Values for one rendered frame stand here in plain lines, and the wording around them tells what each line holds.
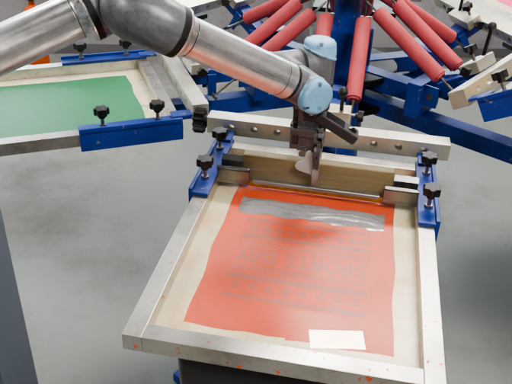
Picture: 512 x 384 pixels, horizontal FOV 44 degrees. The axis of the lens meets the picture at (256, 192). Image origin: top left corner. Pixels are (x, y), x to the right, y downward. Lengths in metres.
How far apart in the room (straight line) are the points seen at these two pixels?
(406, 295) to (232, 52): 0.62
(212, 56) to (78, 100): 1.06
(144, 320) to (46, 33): 0.55
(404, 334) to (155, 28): 0.74
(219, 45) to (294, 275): 0.52
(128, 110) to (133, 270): 1.02
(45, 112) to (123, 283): 1.01
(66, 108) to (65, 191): 1.42
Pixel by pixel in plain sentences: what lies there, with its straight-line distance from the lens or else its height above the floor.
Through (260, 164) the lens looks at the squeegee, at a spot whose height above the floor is 1.04.
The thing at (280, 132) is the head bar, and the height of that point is 1.01.
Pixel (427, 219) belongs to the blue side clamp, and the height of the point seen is 1.00.
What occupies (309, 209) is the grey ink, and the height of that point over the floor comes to 0.96.
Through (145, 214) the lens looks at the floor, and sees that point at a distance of 3.28.
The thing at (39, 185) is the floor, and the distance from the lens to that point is 3.62.
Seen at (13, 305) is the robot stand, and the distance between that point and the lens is 1.42.
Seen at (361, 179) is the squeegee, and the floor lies 1.03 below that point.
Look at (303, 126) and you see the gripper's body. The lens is 1.55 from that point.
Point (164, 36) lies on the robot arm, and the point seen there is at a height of 1.48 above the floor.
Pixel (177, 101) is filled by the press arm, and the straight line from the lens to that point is 2.22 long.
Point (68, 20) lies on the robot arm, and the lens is 1.24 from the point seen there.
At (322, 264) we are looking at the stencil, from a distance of 1.43.
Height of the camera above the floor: 1.84
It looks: 32 degrees down
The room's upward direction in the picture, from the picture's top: 2 degrees clockwise
